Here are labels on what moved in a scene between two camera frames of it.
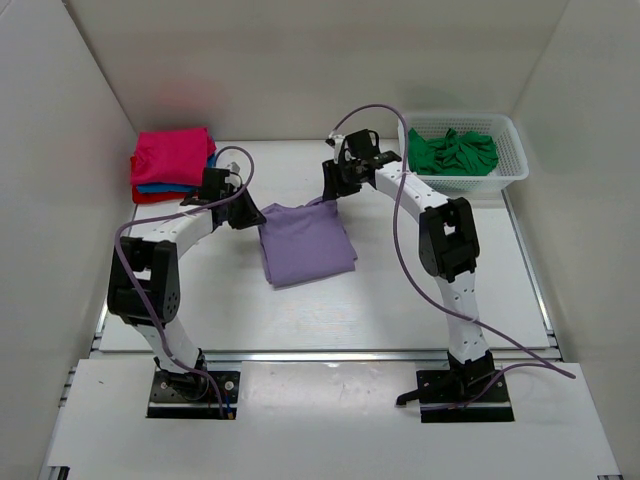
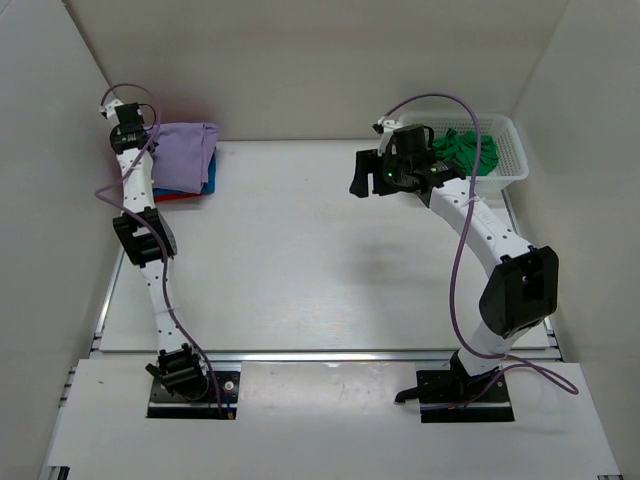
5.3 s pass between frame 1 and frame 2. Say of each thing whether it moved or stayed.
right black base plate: stayed
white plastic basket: stayed
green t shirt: stayed
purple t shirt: moved
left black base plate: stayed
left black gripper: moved
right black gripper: moved
